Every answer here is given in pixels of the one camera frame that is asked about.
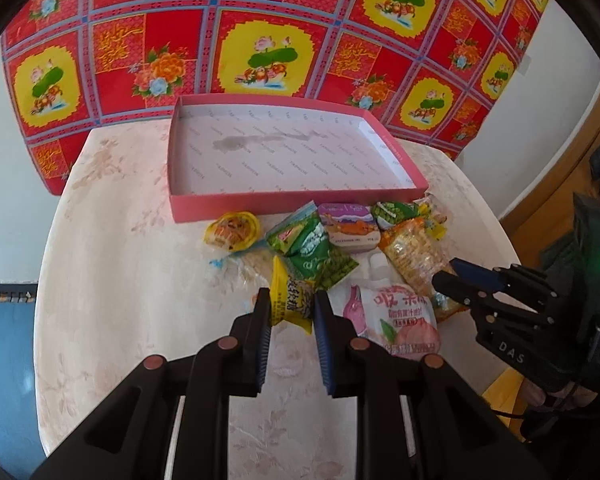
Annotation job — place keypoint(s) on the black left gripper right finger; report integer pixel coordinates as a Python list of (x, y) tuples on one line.
[(353, 367)]

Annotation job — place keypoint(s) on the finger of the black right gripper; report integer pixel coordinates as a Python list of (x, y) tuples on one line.
[(477, 272), (476, 295)]

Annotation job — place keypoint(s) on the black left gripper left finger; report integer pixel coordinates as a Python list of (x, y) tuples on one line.
[(233, 365)]

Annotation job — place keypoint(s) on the pink peach jelly pouch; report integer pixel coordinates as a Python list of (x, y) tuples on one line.
[(385, 310)]

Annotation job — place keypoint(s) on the orange cracker packet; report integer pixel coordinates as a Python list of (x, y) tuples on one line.
[(415, 255)]

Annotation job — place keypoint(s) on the yellow snack packet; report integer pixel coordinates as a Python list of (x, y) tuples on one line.
[(291, 298)]

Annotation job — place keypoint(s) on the clear blue-edged snack packet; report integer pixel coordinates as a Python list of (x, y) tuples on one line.
[(242, 274)]

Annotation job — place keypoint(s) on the green pea snack bag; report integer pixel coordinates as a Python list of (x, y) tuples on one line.
[(315, 259)]

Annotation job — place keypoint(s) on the large green snack bag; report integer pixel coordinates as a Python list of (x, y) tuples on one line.
[(390, 214)]

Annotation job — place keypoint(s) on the orange jelly cup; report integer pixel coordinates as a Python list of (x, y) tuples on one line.
[(234, 231)]

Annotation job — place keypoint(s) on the green snack packet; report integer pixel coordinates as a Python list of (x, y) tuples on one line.
[(288, 234)]

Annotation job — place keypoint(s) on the right hand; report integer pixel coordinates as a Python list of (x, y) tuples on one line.
[(572, 396)]

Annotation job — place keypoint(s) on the purple orange snack tub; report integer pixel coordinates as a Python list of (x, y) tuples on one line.
[(350, 227)]

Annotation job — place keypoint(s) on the pink shallow cardboard box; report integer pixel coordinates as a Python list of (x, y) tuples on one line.
[(273, 154)]

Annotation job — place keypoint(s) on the blue cabinet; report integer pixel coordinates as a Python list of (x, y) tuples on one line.
[(21, 450)]

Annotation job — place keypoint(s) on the red floral patterned cloth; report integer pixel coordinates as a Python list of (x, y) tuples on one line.
[(429, 70)]

